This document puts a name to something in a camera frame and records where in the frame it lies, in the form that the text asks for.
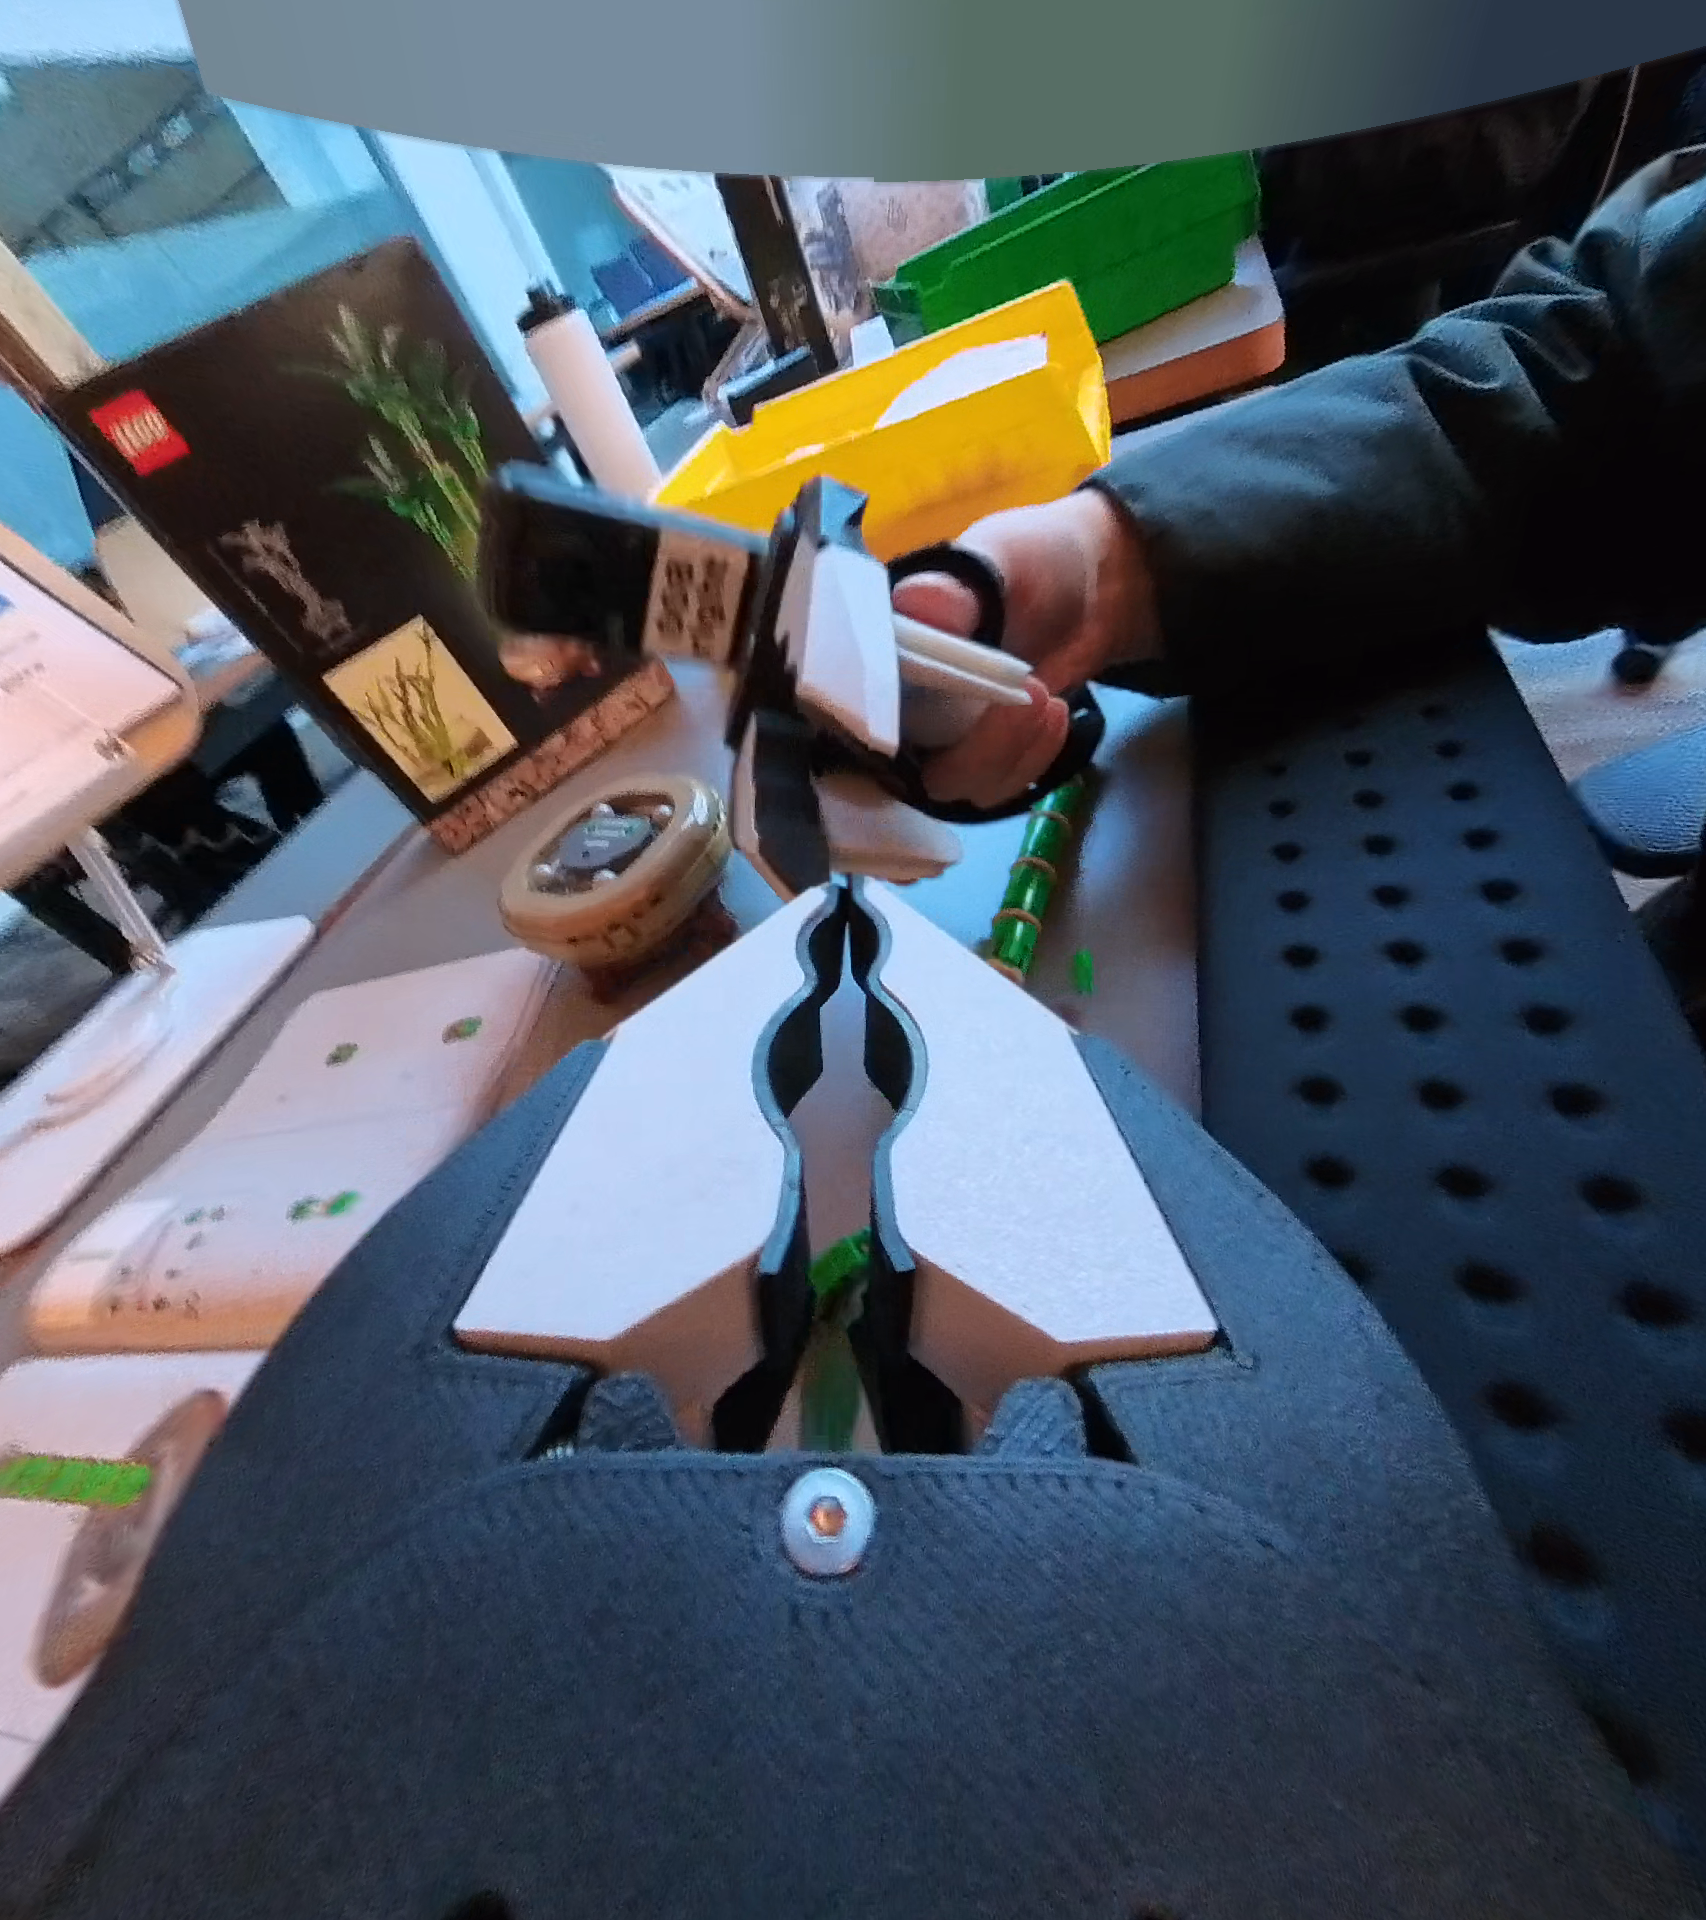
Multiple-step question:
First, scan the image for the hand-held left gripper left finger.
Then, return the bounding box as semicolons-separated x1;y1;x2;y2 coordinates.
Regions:
451;881;849;1452

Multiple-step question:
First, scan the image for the green toy branch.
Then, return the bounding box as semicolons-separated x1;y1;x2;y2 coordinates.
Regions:
798;1231;878;1452

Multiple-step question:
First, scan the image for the green plastic bin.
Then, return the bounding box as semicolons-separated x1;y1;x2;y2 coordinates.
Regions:
869;150;1265;343

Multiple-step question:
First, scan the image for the dark cardboard box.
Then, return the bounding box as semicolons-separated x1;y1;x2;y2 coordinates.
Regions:
715;172;845;429

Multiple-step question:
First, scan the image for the open building booklet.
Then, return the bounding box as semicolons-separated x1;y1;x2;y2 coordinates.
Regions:
0;942;562;1920

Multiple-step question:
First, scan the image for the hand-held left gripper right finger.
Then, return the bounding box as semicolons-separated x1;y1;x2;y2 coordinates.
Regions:
851;878;1223;1452

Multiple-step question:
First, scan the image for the tan toy pot base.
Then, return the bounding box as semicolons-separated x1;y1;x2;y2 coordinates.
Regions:
496;770;734;1002

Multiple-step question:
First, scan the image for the person's right forearm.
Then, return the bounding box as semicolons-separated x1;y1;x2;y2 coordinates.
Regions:
1092;43;1706;705

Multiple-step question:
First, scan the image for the instruction sheet on wooden stand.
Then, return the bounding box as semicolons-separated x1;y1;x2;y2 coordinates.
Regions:
0;436;317;1260

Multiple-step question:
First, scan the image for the green toy bamboo stalk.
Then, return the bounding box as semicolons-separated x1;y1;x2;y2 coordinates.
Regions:
985;774;1095;980

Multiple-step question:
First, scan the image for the white paper roll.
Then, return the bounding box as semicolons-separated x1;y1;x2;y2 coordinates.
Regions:
519;285;664;502

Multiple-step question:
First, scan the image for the person's right hand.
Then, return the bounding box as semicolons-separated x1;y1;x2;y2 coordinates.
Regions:
890;486;1160;812

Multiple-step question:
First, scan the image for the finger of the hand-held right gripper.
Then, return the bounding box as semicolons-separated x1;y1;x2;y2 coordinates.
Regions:
727;705;835;895
790;545;907;764

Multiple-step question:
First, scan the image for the grey desk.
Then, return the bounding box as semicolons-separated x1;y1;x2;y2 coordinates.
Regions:
0;661;1201;1502

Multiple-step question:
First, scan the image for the black perforated surface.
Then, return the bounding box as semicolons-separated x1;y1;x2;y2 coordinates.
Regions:
1189;646;1706;1920

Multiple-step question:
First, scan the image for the yellow plastic bin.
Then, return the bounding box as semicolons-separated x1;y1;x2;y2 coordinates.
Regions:
648;280;1114;559

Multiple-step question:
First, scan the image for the black toy set box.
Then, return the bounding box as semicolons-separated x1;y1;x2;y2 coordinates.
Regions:
50;237;673;856

